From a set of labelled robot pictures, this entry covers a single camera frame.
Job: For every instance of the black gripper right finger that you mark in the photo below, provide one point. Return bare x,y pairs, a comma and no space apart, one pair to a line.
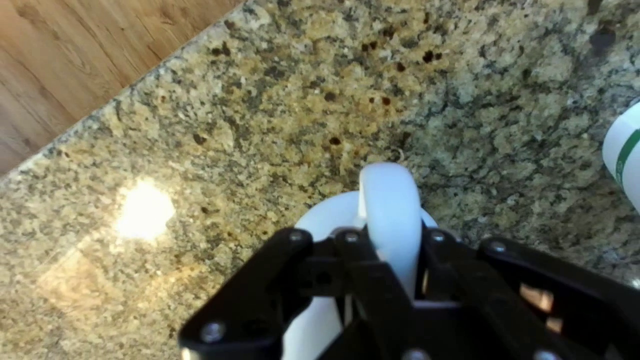
506,301

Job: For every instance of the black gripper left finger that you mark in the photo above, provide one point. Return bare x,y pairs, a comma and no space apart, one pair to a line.
281,301

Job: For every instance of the white measuring cup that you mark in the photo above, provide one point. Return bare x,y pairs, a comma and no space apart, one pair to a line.
393,207

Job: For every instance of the white paper cup green stripe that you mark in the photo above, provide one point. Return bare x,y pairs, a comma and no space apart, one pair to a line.
623,153

